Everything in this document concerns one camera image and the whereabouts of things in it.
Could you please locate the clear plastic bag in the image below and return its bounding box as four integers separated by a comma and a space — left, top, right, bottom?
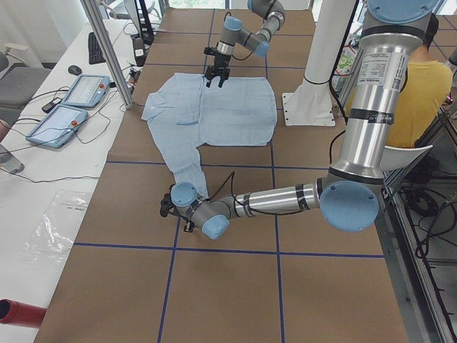
19, 190, 92, 265

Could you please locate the grey office chair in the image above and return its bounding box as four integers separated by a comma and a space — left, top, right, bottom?
1, 43, 51, 111

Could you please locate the upper blue teach pendant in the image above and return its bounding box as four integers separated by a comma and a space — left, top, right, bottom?
61, 74, 110, 109

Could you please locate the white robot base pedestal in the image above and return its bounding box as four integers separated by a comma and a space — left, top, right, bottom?
282, 0, 357, 126

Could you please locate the red cylinder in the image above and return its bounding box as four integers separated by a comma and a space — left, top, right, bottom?
1, 299, 46, 328

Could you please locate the black device with label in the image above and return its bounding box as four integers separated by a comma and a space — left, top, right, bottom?
131, 36, 146, 66

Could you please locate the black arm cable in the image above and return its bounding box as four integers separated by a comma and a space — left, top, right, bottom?
223, 10, 254, 61
205, 170, 308, 216

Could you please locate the blue teach pendant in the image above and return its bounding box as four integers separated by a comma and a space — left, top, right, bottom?
61, 74, 110, 109
26, 104, 89, 149

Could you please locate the black keyboard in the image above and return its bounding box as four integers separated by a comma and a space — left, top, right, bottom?
88, 32, 105, 65

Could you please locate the person in yellow shirt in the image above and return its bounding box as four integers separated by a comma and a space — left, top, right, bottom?
344, 14, 454, 149

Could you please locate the grey computer mouse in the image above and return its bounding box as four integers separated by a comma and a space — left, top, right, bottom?
68, 65, 82, 76

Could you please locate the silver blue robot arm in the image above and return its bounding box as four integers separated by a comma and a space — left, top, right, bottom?
204, 0, 286, 87
171, 1, 434, 239

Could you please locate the grey aluminium frame post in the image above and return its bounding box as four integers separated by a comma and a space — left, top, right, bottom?
80, 0, 133, 109

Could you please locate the lower blue teach pendant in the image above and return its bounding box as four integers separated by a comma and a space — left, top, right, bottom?
26, 104, 89, 149

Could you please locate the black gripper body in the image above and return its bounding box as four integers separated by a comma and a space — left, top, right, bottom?
204, 51, 230, 81
175, 204, 200, 224

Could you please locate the light blue button-up shirt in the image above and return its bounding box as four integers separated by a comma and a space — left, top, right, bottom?
141, 73, 277, 197

